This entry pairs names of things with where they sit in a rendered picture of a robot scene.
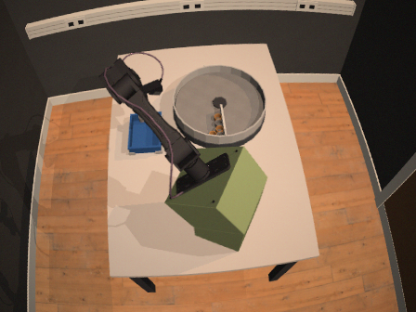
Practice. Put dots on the blue open box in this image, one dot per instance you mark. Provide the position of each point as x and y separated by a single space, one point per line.
141 135

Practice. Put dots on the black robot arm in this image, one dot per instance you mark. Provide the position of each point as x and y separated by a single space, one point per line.
185 156

